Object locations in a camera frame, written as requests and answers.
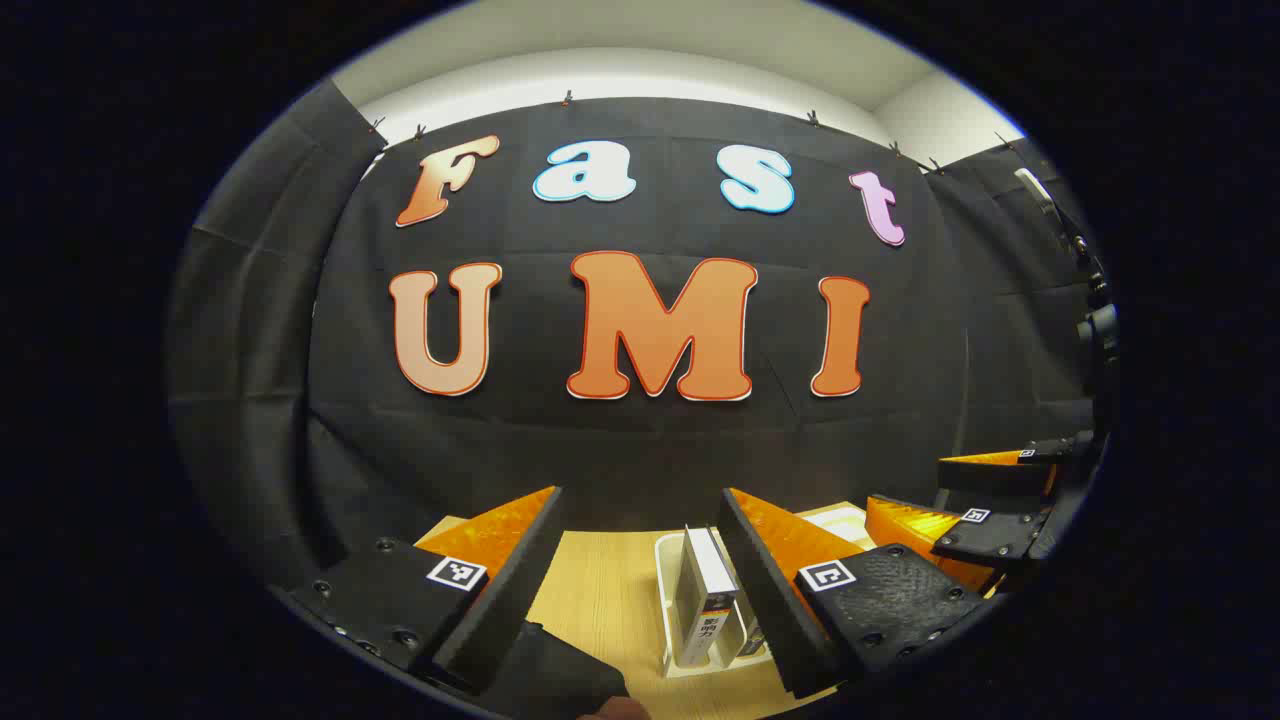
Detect black schoolbag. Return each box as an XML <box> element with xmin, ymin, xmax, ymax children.
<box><xmin>478</xmin><ymin>620</ymin><xmax>633</xmax><ymax>720</ymax></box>

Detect portrait cover book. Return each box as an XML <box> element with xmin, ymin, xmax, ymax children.
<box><xmin>672</xmin><ymin>525</ymin><xmax>743</xmax><ymax>669</ymax></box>

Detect white bookshelf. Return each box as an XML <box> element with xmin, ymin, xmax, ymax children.
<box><xmin>655</xmin><ymin>503</ymin><xmax>867</xmax><ymax>681</ymax></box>

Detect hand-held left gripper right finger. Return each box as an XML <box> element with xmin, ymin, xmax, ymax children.
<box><xmin>720</xmin><ymin>487</ymin><xmax>993</xmax><ymax>701</ymax></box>

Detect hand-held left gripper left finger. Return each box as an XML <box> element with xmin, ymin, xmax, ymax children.
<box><xmin>270</xmin><ymin>485</ymin><xmax>567</xmax><ymax>701</ymax></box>

